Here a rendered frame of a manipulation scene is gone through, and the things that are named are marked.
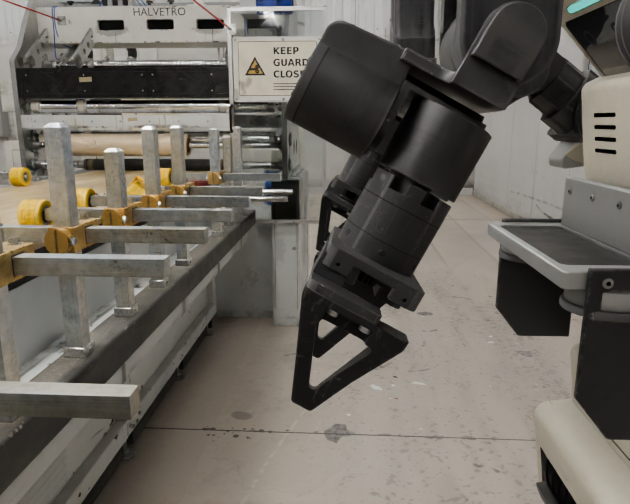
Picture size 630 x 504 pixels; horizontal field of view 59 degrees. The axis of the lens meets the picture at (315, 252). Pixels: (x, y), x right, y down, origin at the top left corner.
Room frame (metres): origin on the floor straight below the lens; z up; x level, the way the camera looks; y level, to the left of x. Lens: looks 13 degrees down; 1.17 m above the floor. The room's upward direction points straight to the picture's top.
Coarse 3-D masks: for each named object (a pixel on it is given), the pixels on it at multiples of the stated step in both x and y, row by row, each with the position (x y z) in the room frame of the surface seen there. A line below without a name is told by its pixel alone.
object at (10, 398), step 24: (0, 384) 0.62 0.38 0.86; (24, 384) 0.62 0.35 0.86; (48, 384) 0.62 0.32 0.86; (72, 384) 0.62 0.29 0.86; (96, 384) 0.62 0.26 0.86; (120, 384) 0.62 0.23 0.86; (0, 408) 0.60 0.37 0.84; (24, 408) 0.59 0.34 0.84; (48, 408) 0.59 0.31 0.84; (72, 408) 0.59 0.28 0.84; (96, 408) 0.59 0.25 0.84; (120, 408) 0.59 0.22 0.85
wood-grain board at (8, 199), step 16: (80, 176) 2.86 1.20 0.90; (96, 176) 2.86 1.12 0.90; (128, 176) 2.86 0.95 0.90; (0, 192) 2.19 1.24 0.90; (16, 192) 2.19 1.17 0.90; (32, 192) 2.19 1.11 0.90; (48, 192) 2.19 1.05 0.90; (96, 192) 2.19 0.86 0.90; (0, 208) 1.77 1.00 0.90; (16, 208) 1.77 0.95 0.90; (16, 224) 1.48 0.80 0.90
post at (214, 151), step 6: (210, 132) 2.31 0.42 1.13; (216, 132) 2.31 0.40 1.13; (210, 138) 2.31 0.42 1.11; (216, 138) 2.31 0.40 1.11; (210, 144) 2.31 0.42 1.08; (216, 144) 2.31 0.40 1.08; (210, 150) 2.31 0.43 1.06; (216, 150) 2.31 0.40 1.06; (210, 156) 2.31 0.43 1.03; (216, 156) 2.31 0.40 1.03; (210, 162) 2.31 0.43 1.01; (216, 162) 2.31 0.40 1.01; (210, 168) 2.31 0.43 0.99; (216, 168) 2.31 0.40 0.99; (216, 222) 2.31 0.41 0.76; (216, 228) 2.31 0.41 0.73; (222, 228) 2.34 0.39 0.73
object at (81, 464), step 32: (192, 224) 2.66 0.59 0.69; (32, 288) 1.28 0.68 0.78; (96, 288) 1.61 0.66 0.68; (32, 320) 1.27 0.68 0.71; (192, 320) 2.70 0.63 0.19; (32, 352) 1.25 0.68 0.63; (160, 352) 2.21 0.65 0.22; (192, 352) 2.64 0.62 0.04; (128, 384) 1.78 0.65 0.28; (160, 384) 2.09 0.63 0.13; (96, 448) 1.58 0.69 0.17; (64, 480) 1.37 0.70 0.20; (96, 480) 1.49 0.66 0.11
